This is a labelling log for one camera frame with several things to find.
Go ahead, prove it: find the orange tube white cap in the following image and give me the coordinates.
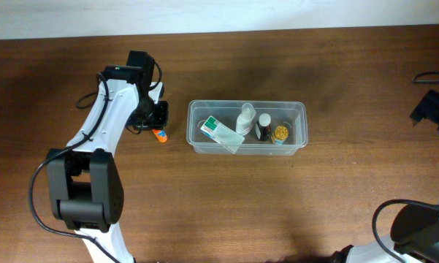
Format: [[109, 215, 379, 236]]
[[152, 129, 168, 143]]

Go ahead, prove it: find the white green medicine box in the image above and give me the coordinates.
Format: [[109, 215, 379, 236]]
[[200, 115, 245, 154]]

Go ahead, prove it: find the white spray bottle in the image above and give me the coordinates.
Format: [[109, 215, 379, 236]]
[[235, 103, 256, 136]]

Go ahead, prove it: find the dark bottle white cap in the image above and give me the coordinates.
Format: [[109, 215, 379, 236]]
[[255, 113, 271, 142]]

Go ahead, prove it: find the small jar gold lid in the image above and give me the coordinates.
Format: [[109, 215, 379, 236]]
[[271, 126, 289, 145]]

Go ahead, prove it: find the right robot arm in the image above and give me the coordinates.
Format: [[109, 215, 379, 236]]
[[328, 199, 439, 263]]

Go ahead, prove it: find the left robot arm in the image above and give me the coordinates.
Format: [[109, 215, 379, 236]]
[[40, 50, 169, 262]]

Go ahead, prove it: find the clear plastic container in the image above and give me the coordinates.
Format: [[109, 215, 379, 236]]
[[186, 100, 308, 156]]

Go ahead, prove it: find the right black cable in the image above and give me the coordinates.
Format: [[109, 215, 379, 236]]
[[371, 71, 439, 263]]

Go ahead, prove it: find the black cable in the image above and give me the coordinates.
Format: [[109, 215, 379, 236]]
[[371, 71, 439, 263], [28, 60, 164, 263]]

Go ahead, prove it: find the left black cable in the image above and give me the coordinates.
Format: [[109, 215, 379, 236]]
[[28, 60, 164, 263]]

